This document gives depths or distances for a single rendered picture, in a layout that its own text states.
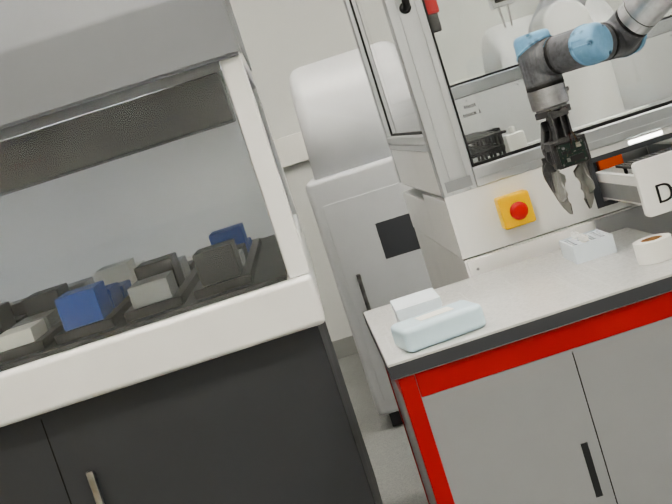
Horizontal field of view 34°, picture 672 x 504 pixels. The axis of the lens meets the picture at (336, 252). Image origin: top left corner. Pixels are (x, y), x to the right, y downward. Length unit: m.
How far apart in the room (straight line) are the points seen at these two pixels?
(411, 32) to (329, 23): 3.25
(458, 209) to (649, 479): 0.77
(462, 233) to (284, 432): 0.59
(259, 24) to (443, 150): 3.35
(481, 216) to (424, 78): 0.33
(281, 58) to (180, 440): 3.59
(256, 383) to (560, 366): 0.68
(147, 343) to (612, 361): 0.90
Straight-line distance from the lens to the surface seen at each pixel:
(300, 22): 5.68
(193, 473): 2.34
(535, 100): 2.18
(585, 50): 2.09
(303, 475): 2.34
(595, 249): 2.24
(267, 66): 5.68
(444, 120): 2.44
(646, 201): 2.19
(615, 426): 1.97
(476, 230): 2.46
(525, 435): 1.93
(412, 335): 1.87
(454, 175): 2.44
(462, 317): 1.90
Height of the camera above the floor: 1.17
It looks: 6 degrees down
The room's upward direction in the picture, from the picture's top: 18 degrees counter-clockwise
